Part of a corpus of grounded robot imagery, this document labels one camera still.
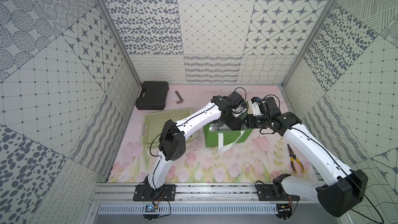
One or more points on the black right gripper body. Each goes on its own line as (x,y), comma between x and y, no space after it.
(252,121)

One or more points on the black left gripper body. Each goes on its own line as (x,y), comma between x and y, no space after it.
(234,122)

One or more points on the green insulated delivery bag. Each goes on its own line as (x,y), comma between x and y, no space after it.
(217,134)

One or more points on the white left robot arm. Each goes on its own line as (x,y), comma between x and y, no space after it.
(172,139)

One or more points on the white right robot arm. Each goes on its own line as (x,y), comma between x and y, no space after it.
(341,188)

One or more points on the grey L-shaped hex key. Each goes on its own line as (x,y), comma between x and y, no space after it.
(180,99)

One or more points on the light green plastic basket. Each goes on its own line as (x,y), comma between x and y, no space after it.
(154,123)

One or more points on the black plastic tool case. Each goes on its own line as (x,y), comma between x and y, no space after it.
(152,96)

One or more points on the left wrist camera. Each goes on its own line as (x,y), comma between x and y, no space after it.
(236,101)

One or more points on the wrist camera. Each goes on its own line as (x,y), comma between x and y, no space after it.
(236,101)
(268,106)

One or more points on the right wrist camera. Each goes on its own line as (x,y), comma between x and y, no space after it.
(268,106)

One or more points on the yellow handled pliers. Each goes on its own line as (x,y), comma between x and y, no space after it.
(294,159)

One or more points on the aluminium mounting rail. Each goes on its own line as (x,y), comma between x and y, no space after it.
(128,198)

